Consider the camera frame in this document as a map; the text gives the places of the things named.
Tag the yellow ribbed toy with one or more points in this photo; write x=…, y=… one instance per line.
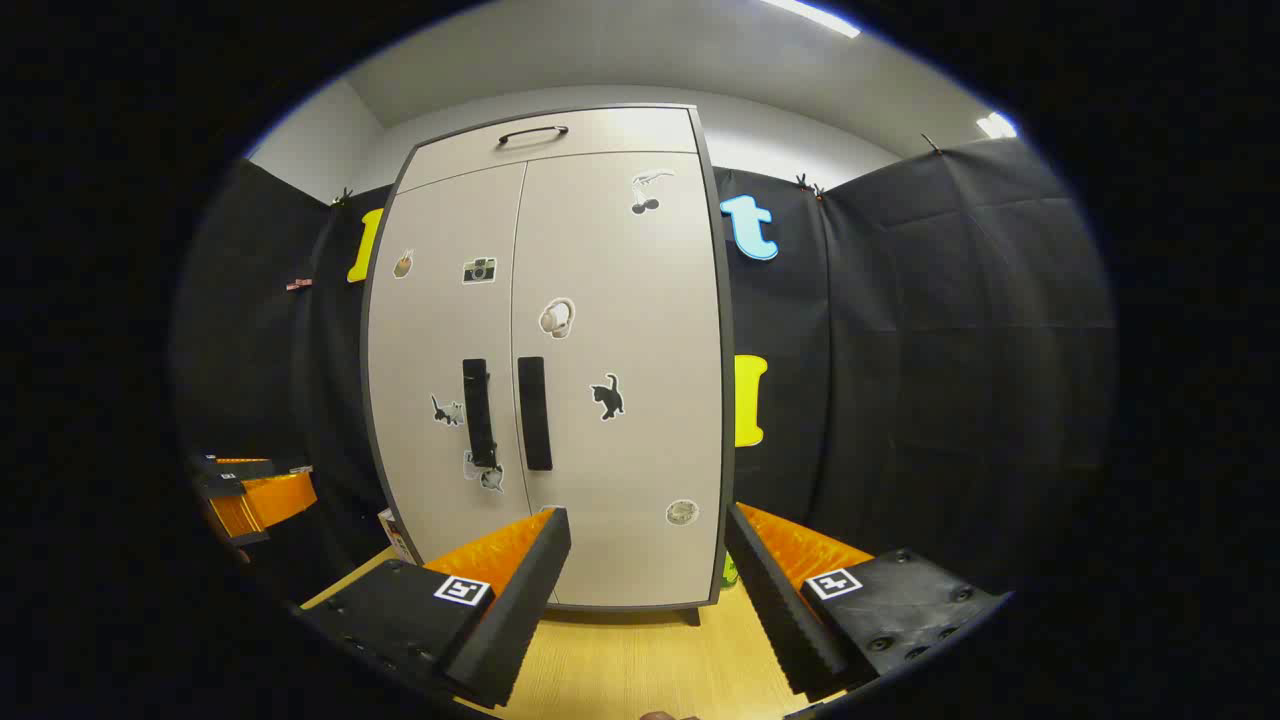
x=730, y=572

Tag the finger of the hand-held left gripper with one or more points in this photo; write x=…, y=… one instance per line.
x=250, y=469
x=275, y=500

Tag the white grey book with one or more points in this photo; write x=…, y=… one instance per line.
x=398, y=537

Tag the black backdrop cloth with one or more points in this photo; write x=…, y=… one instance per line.
x=950, y=350

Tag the short ceiling light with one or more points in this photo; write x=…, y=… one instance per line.
x=996, y=125

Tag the beige cabinet drawer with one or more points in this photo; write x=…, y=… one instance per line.
x=620, y=140

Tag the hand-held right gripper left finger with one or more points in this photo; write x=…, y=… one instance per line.
x=520, y=610

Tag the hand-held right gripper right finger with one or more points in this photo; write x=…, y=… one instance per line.
x=770, y=600

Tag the beige double-door shoe cabinet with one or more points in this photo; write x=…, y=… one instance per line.
x=727, y=420

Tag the beige cabinet door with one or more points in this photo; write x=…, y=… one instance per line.
x=430, y=340
x=640, y=450

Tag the long ceiling light strip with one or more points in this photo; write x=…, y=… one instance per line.
x=812, y=16

